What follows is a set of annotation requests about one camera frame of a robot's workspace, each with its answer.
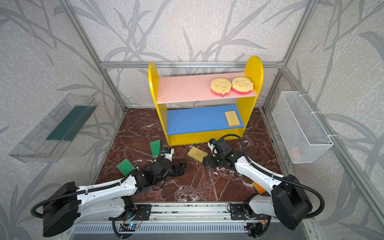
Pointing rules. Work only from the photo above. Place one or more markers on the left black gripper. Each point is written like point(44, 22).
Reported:
point(179, 169)

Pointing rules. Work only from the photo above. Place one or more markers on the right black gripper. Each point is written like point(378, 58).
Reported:
point(212, 160)

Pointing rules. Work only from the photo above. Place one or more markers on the yellow rectangular sponge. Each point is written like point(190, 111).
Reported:
point(232, 119)

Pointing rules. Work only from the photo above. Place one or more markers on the yellow smiley sponge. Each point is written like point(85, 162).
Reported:
point(221, 87)
point(242, 86)

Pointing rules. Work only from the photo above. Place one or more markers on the green sponge near left arm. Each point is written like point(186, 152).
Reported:
point(125, 167)

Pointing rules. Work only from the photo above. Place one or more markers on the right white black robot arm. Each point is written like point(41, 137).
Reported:
point(288, 200)

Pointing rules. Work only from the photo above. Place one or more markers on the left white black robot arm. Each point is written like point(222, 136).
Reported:
point(71, 204)

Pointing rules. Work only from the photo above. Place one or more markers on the green sponge near shelf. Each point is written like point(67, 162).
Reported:
point(156, 147)

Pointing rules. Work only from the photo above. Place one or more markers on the yellow pink blue shelf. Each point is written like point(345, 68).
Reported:
point(199, 125)

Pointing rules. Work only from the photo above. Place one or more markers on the orange sponge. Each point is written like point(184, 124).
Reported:
point(259, 189)

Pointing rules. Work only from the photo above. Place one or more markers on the green circuit board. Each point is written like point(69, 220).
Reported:
point(130, 227)

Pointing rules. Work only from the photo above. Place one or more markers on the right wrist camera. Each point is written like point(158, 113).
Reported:
point(213, 144)

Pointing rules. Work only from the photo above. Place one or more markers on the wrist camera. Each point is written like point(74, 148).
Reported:
point(213, 144)
point(167, 153)

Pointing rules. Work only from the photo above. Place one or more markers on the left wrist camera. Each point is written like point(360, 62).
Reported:
point(167, 153)

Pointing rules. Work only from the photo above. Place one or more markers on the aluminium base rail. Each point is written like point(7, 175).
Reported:
point(172, 218)

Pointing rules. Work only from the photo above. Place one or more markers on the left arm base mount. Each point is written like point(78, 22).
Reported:
point(141, 213)

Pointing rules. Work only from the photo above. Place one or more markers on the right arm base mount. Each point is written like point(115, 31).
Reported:
point(243, 212)

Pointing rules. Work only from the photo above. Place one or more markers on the white wire mesh basket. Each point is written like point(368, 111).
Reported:
point(303, 135)

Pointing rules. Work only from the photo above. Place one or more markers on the clear plastic wall bin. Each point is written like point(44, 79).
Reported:
point(48, 141)

